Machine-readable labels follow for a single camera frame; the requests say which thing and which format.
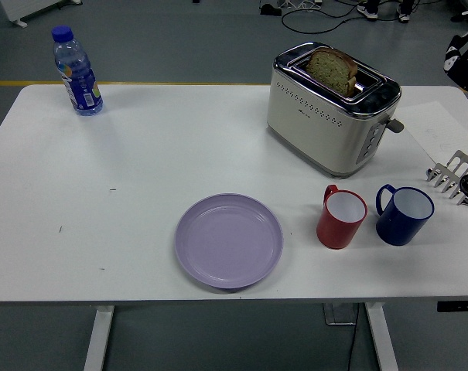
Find clear water bottle blue cap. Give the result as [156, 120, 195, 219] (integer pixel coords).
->
[50, 25, 104, 117]

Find white sheet of paper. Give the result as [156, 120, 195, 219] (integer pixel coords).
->
[398, 100, 468, 163]

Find white wire stand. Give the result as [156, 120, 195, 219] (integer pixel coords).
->
[278, 0, 323, 11]

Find slice of bread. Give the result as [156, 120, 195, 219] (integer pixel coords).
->
[305, 46, 359, 97]

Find white table leg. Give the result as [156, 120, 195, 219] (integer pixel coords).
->
[364, 302, 400, 371]
[82, 305, 115, 371]

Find purple plastic plate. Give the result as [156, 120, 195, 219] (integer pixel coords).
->
[174, 192, 284, 291]

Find white floor heater panel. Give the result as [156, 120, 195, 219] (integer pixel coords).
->
[0, 0, 82, 28]

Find black floor cable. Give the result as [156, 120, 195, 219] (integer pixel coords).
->
[282, 0, 359, 34]

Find red mug white inside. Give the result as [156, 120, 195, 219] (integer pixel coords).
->
[316, 184, 368, 250]

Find blue mug white inside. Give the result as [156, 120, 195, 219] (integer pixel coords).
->
[374, 183, 436, 247]

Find cream and chrome toaster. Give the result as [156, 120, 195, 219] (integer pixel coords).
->
[266, 41, 406, 179]

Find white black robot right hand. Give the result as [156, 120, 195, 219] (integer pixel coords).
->
[443, 8, 468, 93]

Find black table control panel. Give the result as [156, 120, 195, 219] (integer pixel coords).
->
[436, 300, 468, 313]

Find grey metal foot plate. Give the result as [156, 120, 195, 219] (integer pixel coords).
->
[321, 303, 359, 326]

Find thin black hanging cable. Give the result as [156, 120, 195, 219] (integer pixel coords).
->
[346, 305, 360, 371]

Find silver metal toast rack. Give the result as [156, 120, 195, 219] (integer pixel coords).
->
[425, 149, 468, 206]

